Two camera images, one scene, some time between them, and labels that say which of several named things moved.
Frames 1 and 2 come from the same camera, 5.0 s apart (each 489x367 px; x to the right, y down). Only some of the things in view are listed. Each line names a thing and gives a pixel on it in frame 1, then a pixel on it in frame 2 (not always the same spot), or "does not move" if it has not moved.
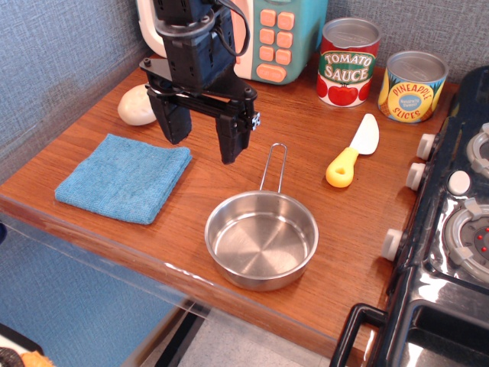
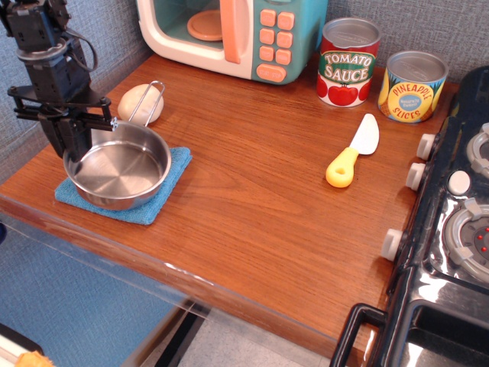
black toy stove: [437, 312] does not move
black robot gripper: [199, 68] -> [62, 97]
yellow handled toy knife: [365, 142] does not move
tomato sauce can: [347, 57] does not move
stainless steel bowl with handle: [263, 241] -> [129, 164]
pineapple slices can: [412, 86] does not move
